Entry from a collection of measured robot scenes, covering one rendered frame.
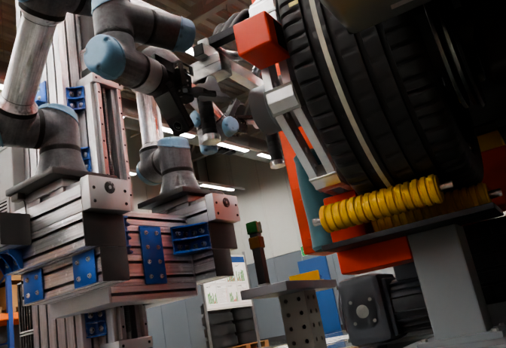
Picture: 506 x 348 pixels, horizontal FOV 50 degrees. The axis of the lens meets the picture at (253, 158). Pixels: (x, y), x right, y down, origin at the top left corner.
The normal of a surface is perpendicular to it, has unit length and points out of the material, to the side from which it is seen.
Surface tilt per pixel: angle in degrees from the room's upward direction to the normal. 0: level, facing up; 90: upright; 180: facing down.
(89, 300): 90
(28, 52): 140
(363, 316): 90
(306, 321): 90
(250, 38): 90
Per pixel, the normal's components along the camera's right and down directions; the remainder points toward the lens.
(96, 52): -0.50, -0.18
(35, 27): 0.17, 0.51
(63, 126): 0.61, -0.32
